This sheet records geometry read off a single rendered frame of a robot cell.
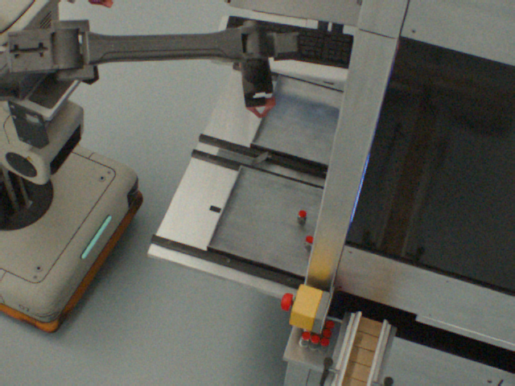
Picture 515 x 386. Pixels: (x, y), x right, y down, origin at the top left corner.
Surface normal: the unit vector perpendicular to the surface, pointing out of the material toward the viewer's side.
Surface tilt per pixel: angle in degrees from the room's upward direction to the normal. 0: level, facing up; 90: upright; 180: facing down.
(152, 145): 0
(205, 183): 0
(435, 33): 90
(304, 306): 0
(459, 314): 90
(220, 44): 38
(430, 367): 90
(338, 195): 90
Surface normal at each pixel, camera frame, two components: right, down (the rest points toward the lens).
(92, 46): 0.37, 0.00
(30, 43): 0.04, 0.04
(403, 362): -0.31, 0.78
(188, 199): 0.05, -0.56
